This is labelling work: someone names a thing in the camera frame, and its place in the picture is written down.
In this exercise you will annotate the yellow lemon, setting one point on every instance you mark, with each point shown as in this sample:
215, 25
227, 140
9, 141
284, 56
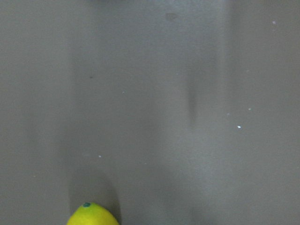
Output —
91, 213

